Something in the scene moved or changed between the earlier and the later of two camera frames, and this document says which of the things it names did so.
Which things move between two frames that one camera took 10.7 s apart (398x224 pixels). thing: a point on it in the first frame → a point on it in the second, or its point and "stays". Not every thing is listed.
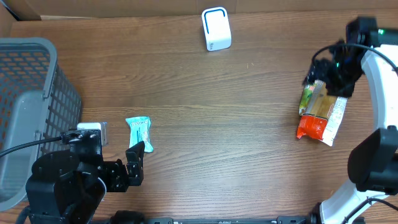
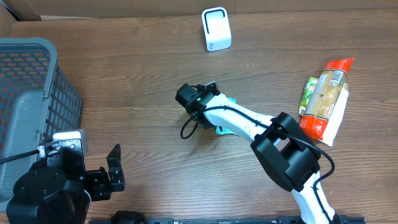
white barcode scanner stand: [217, 28] stays
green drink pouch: [306, 96] stays
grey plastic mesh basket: [40, 99] stays
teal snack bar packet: [139, 130] → [222, 130]
